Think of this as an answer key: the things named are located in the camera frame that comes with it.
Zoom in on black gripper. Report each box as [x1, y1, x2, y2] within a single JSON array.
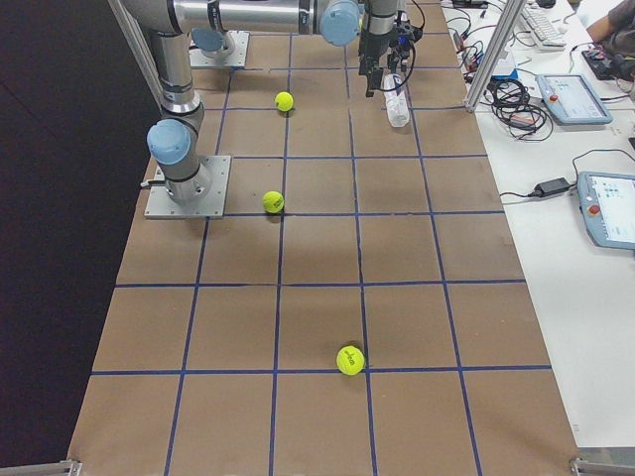
[[358, 20, 422, 97]]

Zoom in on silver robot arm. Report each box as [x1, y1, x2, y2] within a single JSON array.
[[110, 1, 423, 218]]

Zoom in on centre tennis ball between bases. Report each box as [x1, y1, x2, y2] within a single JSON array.
[[275, 91, 295, 113]]

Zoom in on tennis ball near base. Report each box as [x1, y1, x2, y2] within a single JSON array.
[[262, 190, 285, 214]]

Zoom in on tennis ball on tape cross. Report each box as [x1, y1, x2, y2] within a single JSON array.
[[335, 345, 365, 376]]

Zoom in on small white box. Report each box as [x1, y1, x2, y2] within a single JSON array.
[[491, 51, 518, 80]]

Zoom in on white keyboard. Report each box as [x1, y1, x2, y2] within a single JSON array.
[[518, 6, 567, 52]]

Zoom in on far teach pendant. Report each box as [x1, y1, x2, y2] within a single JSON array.
[[535, 74, 613, 126]]

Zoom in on teach pendant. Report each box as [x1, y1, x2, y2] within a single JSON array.
[[535, 74, 613, 126], [576, 172, 635, 250]]

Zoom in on black power adapter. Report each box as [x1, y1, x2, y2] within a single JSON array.
[[532, 178, 572, 197]]

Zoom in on near teach pendant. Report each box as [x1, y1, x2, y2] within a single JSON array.
[[576, 172, 635, 250]]

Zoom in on coiled black cables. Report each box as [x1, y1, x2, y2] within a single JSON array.
[[485, 78, 554, 143]]

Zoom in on aluminium frame post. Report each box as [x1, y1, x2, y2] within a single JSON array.
[[463, 0, 526, 113], [108, 0, 172, 112]]

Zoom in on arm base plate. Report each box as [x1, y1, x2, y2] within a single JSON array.
[[190, 29, 249, 69], [143, 156, 231, 219]]

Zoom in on aluminium frame post rear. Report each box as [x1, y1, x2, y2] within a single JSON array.
[[108, 0, 172, 112]]

